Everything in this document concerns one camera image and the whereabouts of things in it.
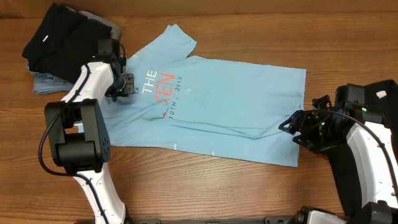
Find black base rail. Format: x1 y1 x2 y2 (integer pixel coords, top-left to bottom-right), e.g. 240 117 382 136
124 213 307 224

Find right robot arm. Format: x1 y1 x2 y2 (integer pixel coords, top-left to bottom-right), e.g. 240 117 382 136
264 80 397 224

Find folded grey garment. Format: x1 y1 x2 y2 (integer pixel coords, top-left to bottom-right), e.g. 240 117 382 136
62 7 121 42

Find light blue printed t-shirt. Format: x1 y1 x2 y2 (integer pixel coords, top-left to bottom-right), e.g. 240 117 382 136
100 25 306 167

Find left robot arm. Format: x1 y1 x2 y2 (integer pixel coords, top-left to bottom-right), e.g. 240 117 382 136
38 39 134 223

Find black garment at right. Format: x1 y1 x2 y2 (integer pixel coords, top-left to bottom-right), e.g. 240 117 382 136
365 80 397 138

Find folded blue jeans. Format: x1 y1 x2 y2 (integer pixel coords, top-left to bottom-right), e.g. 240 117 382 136
26 64 73 95

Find folded black garment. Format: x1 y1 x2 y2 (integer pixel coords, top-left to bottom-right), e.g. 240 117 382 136
22 3 99 83

